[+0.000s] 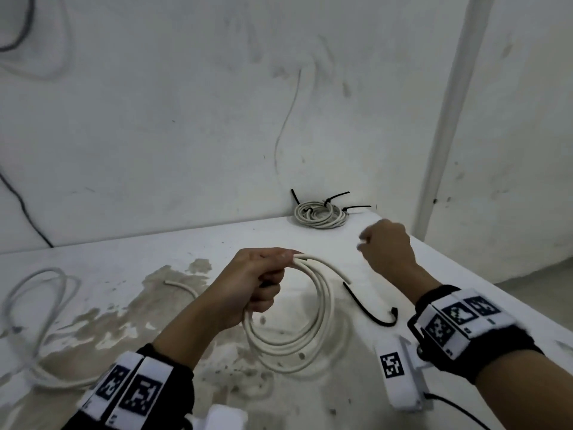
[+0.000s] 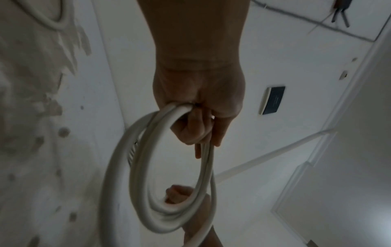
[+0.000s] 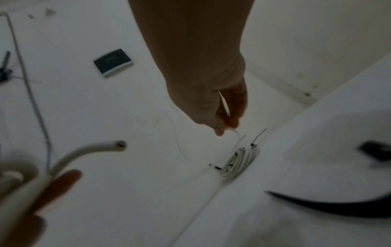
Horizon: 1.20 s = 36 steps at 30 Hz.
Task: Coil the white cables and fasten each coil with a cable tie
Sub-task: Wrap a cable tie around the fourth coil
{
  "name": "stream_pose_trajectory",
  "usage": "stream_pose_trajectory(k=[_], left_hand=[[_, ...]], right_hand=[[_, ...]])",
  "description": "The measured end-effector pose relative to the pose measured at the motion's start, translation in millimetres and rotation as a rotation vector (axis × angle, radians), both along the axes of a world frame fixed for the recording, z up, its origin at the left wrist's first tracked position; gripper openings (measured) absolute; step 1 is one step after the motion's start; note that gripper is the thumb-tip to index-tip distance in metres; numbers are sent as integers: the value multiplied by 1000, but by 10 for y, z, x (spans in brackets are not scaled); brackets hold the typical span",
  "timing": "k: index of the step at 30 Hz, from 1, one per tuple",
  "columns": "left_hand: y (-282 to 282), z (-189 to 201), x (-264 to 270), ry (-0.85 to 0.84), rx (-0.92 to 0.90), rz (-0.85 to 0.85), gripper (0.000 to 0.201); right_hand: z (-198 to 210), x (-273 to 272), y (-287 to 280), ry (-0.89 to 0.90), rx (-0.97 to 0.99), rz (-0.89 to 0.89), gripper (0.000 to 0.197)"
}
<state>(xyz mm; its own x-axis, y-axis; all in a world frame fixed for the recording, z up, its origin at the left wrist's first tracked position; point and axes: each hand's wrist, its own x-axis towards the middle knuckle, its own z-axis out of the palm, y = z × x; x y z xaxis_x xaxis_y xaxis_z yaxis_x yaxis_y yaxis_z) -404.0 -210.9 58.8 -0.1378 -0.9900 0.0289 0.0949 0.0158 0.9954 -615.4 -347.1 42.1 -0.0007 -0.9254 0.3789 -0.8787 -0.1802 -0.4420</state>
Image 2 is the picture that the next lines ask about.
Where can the person's left hand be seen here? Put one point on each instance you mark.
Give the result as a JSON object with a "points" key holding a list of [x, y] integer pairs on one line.
{"points": [[195, 72]]}

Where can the person's right hand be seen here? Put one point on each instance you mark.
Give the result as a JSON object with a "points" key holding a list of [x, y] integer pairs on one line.
{"points": [[201, 231]]}

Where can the small dark tablet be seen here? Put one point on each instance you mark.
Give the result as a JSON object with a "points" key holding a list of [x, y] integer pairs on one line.
{"points": [[273, 101]]}

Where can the black router with antennas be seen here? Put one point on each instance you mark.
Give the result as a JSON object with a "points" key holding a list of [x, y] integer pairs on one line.
{"points": [[343, 3]]}

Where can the white wall conduit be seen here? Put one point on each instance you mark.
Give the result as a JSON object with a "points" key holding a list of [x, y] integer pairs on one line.
{"points": [[275, 150]]}

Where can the small white wall box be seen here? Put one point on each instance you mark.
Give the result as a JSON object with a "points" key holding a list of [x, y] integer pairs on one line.
{"points": [[344, 74]]}

